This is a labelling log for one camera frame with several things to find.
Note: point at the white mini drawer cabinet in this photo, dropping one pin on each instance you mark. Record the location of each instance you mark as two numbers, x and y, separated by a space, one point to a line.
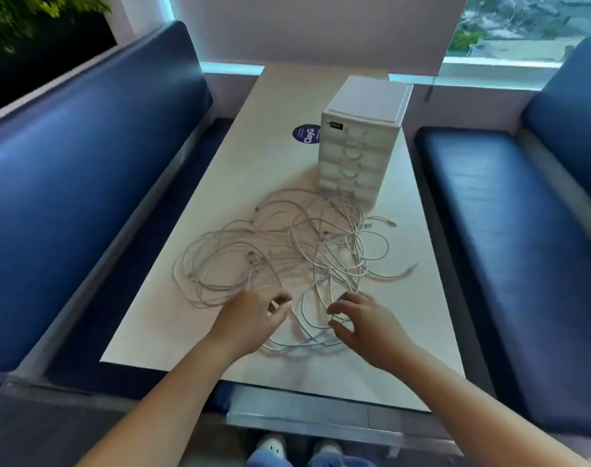
368 106

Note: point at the person's right white shoe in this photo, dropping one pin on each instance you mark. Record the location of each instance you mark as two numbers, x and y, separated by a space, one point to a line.
328 447

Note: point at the white table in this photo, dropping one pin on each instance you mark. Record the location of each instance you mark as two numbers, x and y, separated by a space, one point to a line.
285 102

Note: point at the round purple sticker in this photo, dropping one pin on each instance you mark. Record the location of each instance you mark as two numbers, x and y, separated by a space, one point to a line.
305 134

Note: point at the blue padded bench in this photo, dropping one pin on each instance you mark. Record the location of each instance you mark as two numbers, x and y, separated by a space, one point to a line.
81 189
509 238

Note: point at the glass window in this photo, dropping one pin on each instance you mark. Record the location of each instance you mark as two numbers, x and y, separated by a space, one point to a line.
519 24

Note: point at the person's left hand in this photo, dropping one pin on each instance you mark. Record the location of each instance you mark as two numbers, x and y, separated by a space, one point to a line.
246 320

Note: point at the person's left white shoe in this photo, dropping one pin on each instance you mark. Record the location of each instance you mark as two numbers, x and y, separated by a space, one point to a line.
271 443

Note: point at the black planter box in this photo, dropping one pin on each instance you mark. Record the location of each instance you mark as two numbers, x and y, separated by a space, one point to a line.
47 68

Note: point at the person's right hand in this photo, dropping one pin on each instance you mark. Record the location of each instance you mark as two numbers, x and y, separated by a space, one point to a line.
368 330

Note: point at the person's left forearm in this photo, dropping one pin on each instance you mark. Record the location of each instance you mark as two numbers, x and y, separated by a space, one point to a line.
169 408

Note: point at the person's white shoe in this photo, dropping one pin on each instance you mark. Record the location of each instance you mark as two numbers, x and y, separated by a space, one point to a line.
271 443
328 447

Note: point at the person's blue trousers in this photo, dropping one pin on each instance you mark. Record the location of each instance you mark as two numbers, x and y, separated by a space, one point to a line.
266 460

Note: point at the green leafy plants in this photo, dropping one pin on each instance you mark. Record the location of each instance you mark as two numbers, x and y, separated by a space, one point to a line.
18 19

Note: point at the person's right forearm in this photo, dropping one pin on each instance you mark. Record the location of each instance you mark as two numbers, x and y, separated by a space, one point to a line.
470 418

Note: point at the white roller blind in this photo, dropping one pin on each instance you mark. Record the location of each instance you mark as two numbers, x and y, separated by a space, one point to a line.
324 29

